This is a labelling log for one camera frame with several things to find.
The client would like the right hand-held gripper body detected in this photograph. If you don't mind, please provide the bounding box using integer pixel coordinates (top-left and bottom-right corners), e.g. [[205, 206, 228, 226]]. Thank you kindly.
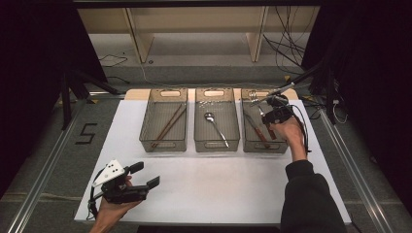
[[251, 82, 296, 114]]

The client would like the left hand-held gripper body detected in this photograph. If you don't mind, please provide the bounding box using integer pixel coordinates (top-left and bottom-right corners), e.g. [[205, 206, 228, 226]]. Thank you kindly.
[[91, 158, 151, 205]]

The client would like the grey transparent plastic bin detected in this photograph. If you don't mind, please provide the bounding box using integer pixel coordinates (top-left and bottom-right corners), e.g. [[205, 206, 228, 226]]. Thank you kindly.
[[193, 87, 241, 153], [139, 87, 189, 153], [240, 88, 293, 154]]

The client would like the fork with wooden handle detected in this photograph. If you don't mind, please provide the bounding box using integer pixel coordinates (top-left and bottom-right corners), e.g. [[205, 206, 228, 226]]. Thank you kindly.
[[249, 90, 278, 141]]

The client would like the brown wooden chopstick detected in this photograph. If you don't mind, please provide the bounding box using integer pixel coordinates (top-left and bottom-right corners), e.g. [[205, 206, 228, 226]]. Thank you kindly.
[[154, 107, 188, 148], [151, 103, 185, 150]]

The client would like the silver metal spoon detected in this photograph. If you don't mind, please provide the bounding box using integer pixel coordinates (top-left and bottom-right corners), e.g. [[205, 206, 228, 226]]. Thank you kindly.
[[204, 112, 230, 149]]

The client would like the person's right hand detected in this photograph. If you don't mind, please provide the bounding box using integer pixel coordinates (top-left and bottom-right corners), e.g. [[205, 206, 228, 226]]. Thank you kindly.
[[269, 116, 307, 152]]

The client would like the person's left hand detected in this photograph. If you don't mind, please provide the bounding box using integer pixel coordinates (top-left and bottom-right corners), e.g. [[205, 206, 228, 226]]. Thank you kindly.
[[94, 196, 144, 225]]

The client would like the white table sheet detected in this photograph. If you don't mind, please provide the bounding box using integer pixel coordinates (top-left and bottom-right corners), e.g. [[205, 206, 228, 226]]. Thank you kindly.
[[74, 98, 353, 226]]

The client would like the black metal stand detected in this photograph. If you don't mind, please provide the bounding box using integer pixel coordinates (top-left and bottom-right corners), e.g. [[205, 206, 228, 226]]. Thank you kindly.
[[59, 69, 121, 130], [281, 61, 338, 125]]

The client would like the black curtain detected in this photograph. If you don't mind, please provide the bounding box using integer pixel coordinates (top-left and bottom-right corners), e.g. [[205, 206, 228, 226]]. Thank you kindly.
[[0, 0, 109, 199], [300, 0, 412, 215]]

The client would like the left hand-held gripper cable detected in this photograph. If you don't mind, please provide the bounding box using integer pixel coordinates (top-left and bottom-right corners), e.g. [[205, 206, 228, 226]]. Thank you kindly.
[[86, 167, 109, 221]]

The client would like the white plug with cable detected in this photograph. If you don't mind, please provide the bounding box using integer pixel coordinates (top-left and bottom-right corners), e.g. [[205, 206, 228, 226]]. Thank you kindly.
[[331, 98, 350, 125]]

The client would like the bundle of black cables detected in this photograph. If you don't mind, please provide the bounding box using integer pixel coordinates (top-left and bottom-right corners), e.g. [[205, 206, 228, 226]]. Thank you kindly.
[[262, 6, 313, 76]]

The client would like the aluminium floor rail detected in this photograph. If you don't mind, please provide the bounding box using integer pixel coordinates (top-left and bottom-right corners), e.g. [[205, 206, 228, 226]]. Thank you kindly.
[[6, 93, 90, 233], [319, 108, 395, 233]]

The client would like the white floor cable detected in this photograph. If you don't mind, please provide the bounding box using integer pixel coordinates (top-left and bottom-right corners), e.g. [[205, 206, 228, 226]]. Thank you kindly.
[[139, 62, 195, 89]]

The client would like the thin black floor cable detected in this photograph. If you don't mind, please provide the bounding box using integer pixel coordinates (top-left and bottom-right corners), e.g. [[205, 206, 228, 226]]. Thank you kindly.
[[98, 52, 130, 85]]

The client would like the light wooden desk frame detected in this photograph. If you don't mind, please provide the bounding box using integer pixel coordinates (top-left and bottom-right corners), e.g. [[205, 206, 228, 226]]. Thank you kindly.
[[77, 6, 321, 64]]

